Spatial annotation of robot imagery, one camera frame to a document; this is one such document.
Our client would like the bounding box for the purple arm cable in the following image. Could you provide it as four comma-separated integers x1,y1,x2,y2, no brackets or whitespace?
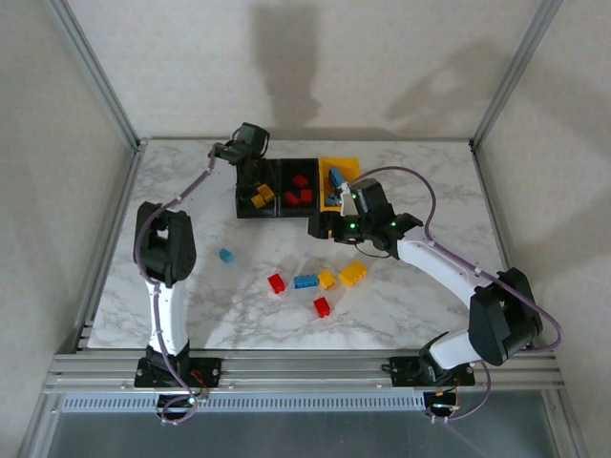
350,165,563,426
133,126,240,427

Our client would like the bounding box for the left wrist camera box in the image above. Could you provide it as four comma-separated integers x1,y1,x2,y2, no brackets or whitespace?
232,121,271,156

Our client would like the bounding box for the black plastic bin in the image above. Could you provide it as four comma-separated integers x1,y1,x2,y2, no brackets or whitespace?
237,158,282,219
277,157,323,219

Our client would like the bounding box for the yellow plastic bin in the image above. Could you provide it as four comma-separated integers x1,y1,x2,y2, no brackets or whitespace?
318,156,367,216

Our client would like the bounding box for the aluminium upright frame post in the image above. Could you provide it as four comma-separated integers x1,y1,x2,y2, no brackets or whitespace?
469,0,565,149
45,0,147,150

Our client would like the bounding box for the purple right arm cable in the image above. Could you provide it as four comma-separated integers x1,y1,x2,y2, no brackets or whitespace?
350,165,563,426

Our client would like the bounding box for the aluminium lower frame post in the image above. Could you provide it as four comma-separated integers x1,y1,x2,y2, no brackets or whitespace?
18,391,66,458
543,390,591,458

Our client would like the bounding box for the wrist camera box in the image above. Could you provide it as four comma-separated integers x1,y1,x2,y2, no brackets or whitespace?
232,121,271,156
341,178,395,220

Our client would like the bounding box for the wide aluminium mounting rail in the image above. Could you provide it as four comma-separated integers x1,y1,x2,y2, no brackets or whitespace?
41,350,569,395

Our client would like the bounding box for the grey slotted cable duct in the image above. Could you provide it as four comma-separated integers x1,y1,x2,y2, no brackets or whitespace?
61,393,427,414

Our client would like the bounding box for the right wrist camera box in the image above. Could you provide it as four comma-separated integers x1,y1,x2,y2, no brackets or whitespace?
341,178,395,220

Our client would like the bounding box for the large yellow lego brick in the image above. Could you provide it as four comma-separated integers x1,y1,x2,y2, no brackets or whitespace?
338,260,369,287

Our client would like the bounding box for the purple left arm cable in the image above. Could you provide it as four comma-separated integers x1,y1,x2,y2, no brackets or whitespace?
133,126,240,427

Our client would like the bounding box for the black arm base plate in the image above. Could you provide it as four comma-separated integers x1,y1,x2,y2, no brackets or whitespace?
389,355,477,386
134,357,223,388

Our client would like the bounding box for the small circuit board with wires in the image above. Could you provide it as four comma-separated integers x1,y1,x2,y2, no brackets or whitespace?
427,390,463,414
161,393,211,412

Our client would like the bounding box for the aluminium side frame rail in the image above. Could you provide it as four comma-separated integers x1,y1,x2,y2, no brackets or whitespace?
469,140,516,287
74,142,147,357

